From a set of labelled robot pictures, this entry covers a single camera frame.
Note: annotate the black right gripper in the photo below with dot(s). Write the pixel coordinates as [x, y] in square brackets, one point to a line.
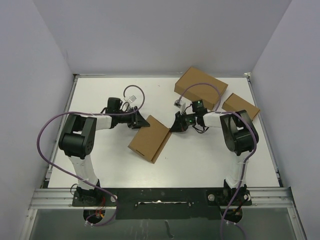
[179, 125]

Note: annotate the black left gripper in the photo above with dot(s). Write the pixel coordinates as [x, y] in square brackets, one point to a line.
[136, 120]

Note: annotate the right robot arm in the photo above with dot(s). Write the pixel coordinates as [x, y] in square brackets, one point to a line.
[239, 134]

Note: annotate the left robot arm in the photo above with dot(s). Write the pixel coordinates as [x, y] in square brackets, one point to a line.
[78, 136]

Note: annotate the small closed cardboard box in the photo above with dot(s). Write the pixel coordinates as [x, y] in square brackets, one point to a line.
[235, 103]

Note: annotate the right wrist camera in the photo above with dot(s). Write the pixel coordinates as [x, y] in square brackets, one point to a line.
[181, 105]

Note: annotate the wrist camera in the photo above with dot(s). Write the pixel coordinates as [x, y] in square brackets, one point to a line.
[130, 99]
[181, 105]

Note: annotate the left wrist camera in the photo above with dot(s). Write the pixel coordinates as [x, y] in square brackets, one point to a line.
[130, 99]

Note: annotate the aluminium table frame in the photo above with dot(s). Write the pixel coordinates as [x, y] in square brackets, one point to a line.
[59, 198]

